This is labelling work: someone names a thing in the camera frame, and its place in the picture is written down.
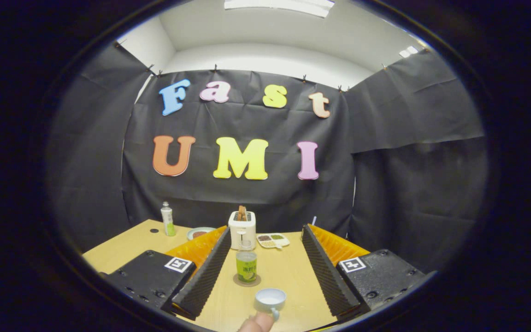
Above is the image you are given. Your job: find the white and green tube bottle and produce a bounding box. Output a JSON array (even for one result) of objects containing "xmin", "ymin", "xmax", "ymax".
[{"xmin": 161, "ymin": 202, "xmax": 176, "ymax": 237}]

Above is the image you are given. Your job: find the green label juice bottle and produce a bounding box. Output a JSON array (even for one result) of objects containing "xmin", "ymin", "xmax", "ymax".
[{"xmin": 236, "ymin": 241, "xmax": 258, "ymax": 283}]

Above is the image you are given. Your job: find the white cup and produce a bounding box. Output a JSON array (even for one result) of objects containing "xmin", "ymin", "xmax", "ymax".
[{"xmin": 254, "ymin": 288, "xmax": 287, "ymax": 321}]

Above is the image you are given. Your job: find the white toaster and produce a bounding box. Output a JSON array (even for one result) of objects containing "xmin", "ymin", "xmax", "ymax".
[{"xmin": 228, "ymin": 211, "xmax": 257, "ymax": 250}]

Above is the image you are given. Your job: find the long ceiling light panel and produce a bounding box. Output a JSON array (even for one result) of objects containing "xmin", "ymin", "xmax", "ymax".
[{"xmin": 224, "ymin": 0, "xmax": 335, "ymax": 18}]

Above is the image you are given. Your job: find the round brown coaster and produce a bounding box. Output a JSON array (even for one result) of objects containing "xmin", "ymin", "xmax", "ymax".
[{"xmin": 233, "ymin": 273, "xmax": 262, "ymax": 287}]

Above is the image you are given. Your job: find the white divided snack tray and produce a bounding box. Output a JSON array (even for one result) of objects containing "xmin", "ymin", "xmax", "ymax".
[{"xmin": 256, "ymin": 233, "xmax": 290, "ymax": 249}]

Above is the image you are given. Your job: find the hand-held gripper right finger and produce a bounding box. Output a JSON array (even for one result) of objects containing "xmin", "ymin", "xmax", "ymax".
[{"xmin": 301, "ymin": 224, "xmax": 427, "ymax": 318}]

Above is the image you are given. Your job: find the pale green plate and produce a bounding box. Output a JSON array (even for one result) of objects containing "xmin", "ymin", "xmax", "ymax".
[{"xmin": 187, "ymin": 227, "xmax": 217, "ymax": 241}]

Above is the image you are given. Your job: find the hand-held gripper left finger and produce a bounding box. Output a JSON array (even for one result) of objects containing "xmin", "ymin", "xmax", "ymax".
[{"xmin": 100, "ymin": 226, "xmax": 231, "ymax": 321}]

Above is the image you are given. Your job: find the wooden table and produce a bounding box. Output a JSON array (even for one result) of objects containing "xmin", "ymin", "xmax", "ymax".
[{"xmin": 83, "ymin": 219, "xmax": 372, "ymax": 332}]

